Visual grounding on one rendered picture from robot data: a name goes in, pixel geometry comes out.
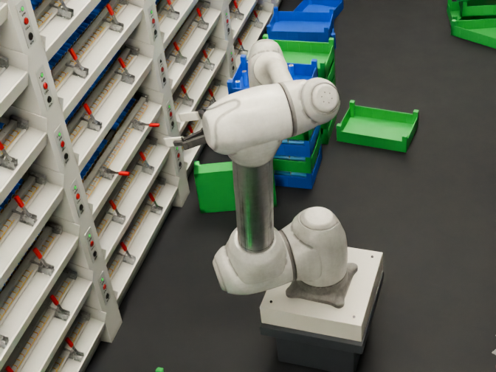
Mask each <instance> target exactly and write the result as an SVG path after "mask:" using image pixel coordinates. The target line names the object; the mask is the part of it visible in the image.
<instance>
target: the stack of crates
mask: <svg viewBox="0 0 496 372"><path fill-rule="evenodd" d="M263 39H269V37H268V34H263ZM273 41H275V42H277V43H278V45H279V46H280V48H281V50H282V53H283V56H284V58H285V61H286V62H287V63H307V64H311V60H312V59H317V71H318V77H319V78H324V79H326V80H329V81H330V82H332V83H333V84H334V85H335V86H336V77H335V57H334V38H329V40H328V43H327V42H313V41H286V40H273ZM336 119H337V115H336V116H335V117H334V118H333V119H332V120H330V121H329V122H327V123H324V124H322V125H320V131H321V144H326V145H327V144H328V142H329V140H330V137H331V133H332V131H333V128H334V124H335V122H336Z"/></svg>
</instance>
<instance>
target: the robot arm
mask: <svg viewBox="0 0 496 372"><path fill-rule="evenodd" d="M248 76H249V88H248V89H244V90H241V91H239V92H235V93H232V94H229V95H227V96H225V97H223V98H221V99H220V100H217V101H216V102H214V104H212V105H211V106H210V107H206V106H203V107H202V110H198V111H192V112H185V113H178V115H179V119H180V121H181V122H184V121H192V120H200V119H202V126H203V128H201V130H200V131H197V132H196V133H194V134H191V135H189V136H187V137H185V138H184V137H168V138H163V141H164V143H165V146H166V147H170V146H183V148H184V150H187V149H190V148H194V147H196V146H199V145H202V144H205V143H207V144H208V145H209V147H210V148H212V149H213V150H214V151H215V152H217V153H219V154H223V155H228V157H229V158H231V160H232V173H233V184H234V193H235V210H236V221H237V227H236V228H235V229H234V230H233V232H232V234H231V235H230V239H229V240H228V242H227V244H226V245H225V246H223V247H221V248H220V249H219V251H218V252H217V253H216V254H215V256H214V259H213V267H214V270H215V272H216V276H217V278H218V282H219V284H220V287H221V289H222V290H224V291H226V292H227V293H230V294H234V295H250V294H254V293H258V292H263V291H266V290H270V289H273V288H276V287H279V286H282V285H284V284H287V283H290V282H292V283H291V285H290V286H289V287H288V288H287V289H286V296H287V297H289V298H300V299H304V300H310V301H314V302H318V303H324V304H328V305H330V306H333V307H335V308H337V309H341V308H342V307H343V306H344V305H345V296H346V293H347V291H348V288H349V286H350V283H351V280H352V278H353V276H354V274H355V273H356V272H357V271H358V266H357V265H356V264H355V263H348V245H347V239H346V234H345V231H344V229H343V227H342V225H341V223H340V221H339V220H338V218H337V217H336V216H335V215H334V214H333V213H332V212H331V211H330V210H328V209H326V208H324V207H310V208H307V209H305V210H303V211H302V212H300V213H299V214H297V215H296V216H295V217H294V219H293V221H292V223H290V224H288V225H287V226H286V227H284V228H283V229H282V230H277V229H276V228H275V227H274V210H273V157H274V155H275V154H276V153H277V150H278V149H279V147H280V145H281V143H282V141H283V140H284V139H287V138H290V137H294V136H297V135H299V134H302V133H304V132H307V131H309V130H311V129H313V128H316V127H317V126H318V125H322V124H324V123H327V122H329V121H330V120H332V119H333V118H334V117H335V116H336V114H337V112H338V110H339V108H340V97H339V94H338V92H337V88H336V86H335V85H334V84H333V83H332V82H330V81H329V80H326V79H324V78H321V77H315V78H312V79H309V80H292V76H291V75H290V73H289V70H288V66H287V63H286V61H285V58H284V56H283V53H282V50H281V48H280V46H279V45H278V43H277V42H275V41H273V40H271V39H262V40H259V41H256V42H255V43H254V44H253V45H252V47H251V49H250V51H249V57H248ZM186 140H187V141H186Z"/></svg>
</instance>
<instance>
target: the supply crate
mask: <svg viewBox="0 0 496 372"><path fill-rule="evenodd" d="M240 59H241V63H240V65H239V67H238V69H237V71H236V73H235V74H234V76H233V78H232V80H228V81H227V89H228V94H232V93H235V92H239V91H241V90H244V89H248V88H249V76H248V71H247V61H248V60H247V56H246V55H241V57H240ZM289 64H293V65H294V80H309V79H312V78H318V71H317V59H312V60H311V64H307V63H287V66H288V70H289ZM243 70H246V71H247V80H248V86H244V84H243V78H242V71H243ZM236 80H240V83H241V88H236V86H235V81H236Z"/></svg>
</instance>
